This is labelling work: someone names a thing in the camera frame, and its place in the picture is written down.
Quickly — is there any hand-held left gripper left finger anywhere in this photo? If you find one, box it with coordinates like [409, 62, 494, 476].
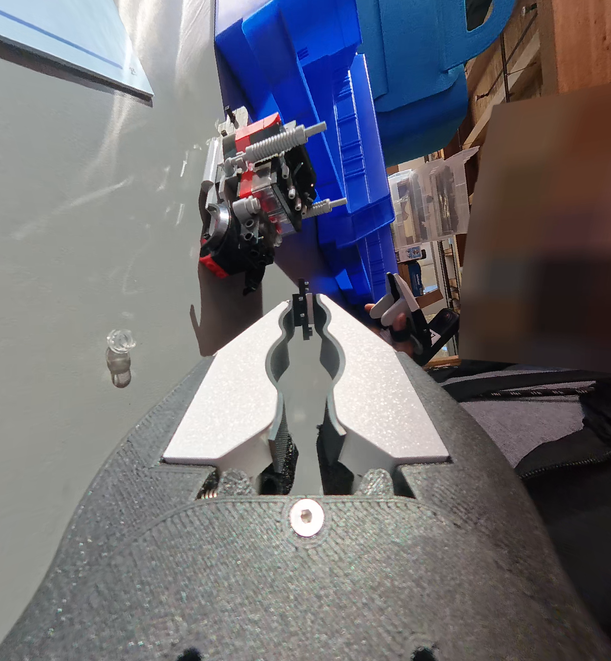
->
[162, 298, 297, 494]

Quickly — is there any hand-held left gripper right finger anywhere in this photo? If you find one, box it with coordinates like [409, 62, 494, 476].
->
[312, 293, 452, 494]

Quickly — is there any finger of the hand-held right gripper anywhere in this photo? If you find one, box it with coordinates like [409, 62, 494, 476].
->
[385, 272, 421, 312]
[375, 293, 408, 330]

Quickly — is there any small grey black brick piece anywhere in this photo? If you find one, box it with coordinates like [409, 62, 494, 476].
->
[293, 278, 315, 343]

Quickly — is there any red black toy brick model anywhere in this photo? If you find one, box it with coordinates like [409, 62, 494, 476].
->
[196, 106, 348, 296]

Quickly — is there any grey desk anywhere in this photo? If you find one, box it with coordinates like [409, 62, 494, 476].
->
[0, 0, 348, 661]

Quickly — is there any person's right hand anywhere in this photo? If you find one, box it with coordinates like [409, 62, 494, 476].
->
[364, 303, 410, 346]

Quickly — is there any clear plastic storage box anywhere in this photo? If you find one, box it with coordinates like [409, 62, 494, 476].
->
[424, 146, 481, 242]
[389, 169, 431, 244]

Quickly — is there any clear round stud brick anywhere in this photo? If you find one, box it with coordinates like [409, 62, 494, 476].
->
[105, 328, 138, 388]

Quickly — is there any person's grey clothing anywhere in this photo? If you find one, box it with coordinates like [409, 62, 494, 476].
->
[428, 356, 611, 661]

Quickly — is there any blue foam block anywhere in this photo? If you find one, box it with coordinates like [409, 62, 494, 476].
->
[356, 0, 508, 162]

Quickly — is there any large blue plastic bin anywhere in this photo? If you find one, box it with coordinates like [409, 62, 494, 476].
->
[214, 0, 369, 207]

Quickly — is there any light blue instruction booklet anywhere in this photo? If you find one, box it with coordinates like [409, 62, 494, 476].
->
[0, 0, 155, 107]

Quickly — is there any black speckled cord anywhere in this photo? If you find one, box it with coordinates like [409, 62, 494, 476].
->
[455, 382, 598, 403]

